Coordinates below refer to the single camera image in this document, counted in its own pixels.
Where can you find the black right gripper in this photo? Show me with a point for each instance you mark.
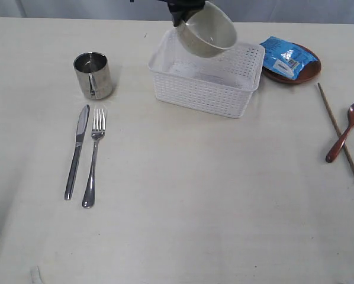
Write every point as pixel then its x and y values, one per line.
pixel 183 10

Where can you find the white bowl dark inside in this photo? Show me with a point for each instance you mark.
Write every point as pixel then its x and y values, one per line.
pixel 208 32

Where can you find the white perforated plastic basket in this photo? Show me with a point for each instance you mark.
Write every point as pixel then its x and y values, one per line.
pixel 221 85

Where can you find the shiny steel cup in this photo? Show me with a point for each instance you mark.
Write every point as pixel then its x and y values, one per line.
pixel 93 74

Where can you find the blue tissue packet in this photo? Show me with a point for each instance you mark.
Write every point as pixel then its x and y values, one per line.
pixel 285 58

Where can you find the silver fork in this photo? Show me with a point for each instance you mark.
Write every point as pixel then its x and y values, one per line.
pixel 97 133

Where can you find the brown wooden plate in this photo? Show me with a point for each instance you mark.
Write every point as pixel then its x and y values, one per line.
pixel 309 72

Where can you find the silver table knife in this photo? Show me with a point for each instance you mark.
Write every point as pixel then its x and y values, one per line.
pixel 79 138

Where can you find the wooden chopstick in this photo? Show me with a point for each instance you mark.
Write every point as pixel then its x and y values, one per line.
pixel 335 125

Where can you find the reddish wooden spoon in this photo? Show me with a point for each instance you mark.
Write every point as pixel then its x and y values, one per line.
pixel 335 150

